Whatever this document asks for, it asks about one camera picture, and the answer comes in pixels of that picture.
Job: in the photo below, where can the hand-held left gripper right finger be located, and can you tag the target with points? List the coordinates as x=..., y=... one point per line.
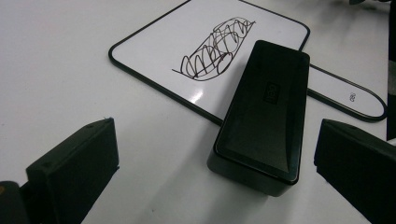
x=358, y=168

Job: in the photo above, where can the black whiteboard eraser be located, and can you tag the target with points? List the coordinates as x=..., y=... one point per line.
x=264, y=124

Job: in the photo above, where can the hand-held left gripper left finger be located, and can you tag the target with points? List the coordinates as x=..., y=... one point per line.
x=74, y=168

